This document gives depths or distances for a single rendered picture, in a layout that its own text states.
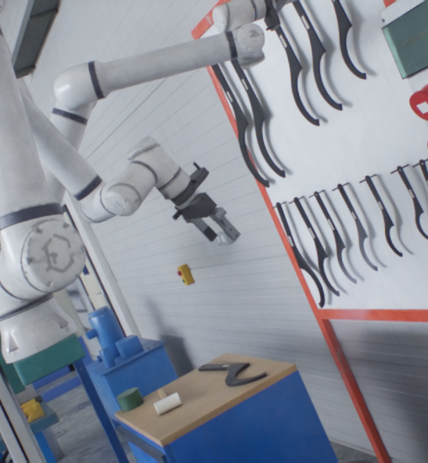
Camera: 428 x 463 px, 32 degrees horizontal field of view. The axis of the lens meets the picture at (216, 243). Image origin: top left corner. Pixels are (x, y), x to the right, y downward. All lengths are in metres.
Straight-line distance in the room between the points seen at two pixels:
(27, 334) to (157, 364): 4.55
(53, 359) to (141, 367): 4.50
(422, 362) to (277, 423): 0.82
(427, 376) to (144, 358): 3.40
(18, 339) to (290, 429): 1.29
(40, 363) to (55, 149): 0.55
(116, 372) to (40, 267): 4.65
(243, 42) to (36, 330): 1.06
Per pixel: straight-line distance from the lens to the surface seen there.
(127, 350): 6.39
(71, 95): 2.37
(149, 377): 6.36
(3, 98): 1.79
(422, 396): 3.50
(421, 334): 3.25
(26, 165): 1.75
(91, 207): 2.02
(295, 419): 2.84
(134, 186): 1.90
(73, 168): 2.00
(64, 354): 1.85
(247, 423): 2.77
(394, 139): 2.77
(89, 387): 4.60
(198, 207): 1.98
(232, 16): 2.51
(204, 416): 2.70
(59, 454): 7.07
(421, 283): 3.01
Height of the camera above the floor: 1.66
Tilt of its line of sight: 4 degrees down
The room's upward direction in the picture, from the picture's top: 24 degrees counter-clockwise
